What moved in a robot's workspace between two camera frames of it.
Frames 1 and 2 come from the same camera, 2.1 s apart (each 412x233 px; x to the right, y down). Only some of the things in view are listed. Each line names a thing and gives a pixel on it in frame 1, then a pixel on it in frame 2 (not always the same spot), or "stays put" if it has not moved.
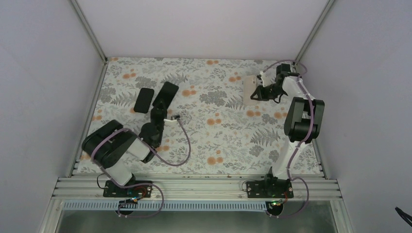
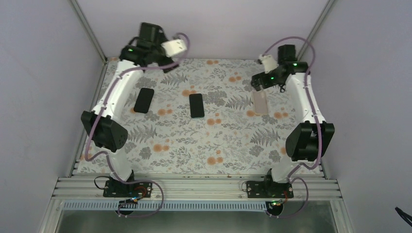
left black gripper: [156, 113] -> [167, 69]
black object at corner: [407, 218] stays put
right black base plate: [271, 189] stays put
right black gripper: [262, 96] -> [266, 84]
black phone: [165, 96] -> [196, 105]
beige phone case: [249, 84] -> [260, 103]
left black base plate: [112, 190] stays put
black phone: [144, 100] stays put
